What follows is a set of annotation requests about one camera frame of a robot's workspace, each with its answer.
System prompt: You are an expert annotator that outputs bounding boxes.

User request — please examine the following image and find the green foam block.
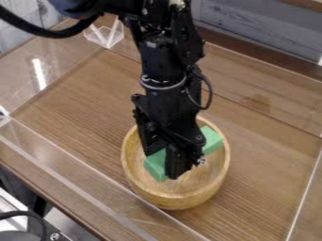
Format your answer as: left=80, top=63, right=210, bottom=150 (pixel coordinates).
left=143, top=125, right=223, bottom=182

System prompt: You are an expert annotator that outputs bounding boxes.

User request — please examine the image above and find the black metal bracket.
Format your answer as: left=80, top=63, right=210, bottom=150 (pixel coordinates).
left=27, top=206, right=74, bottom=241

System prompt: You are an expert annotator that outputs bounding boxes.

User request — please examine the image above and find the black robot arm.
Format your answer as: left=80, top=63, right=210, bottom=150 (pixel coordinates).
left=49, top=0, right=212, bottom=180

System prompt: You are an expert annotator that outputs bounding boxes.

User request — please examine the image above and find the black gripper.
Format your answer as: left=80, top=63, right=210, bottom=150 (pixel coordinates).
left=132, top=67, right=212, bottom=180

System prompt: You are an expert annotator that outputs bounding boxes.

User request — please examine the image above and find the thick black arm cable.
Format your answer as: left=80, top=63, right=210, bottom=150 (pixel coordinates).
left=0, top=4, right=102, bottom=40

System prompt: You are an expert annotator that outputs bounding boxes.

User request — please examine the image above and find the brown wooden bowl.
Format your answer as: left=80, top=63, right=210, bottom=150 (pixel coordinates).
left=120, top=117, right=230, bottom=210

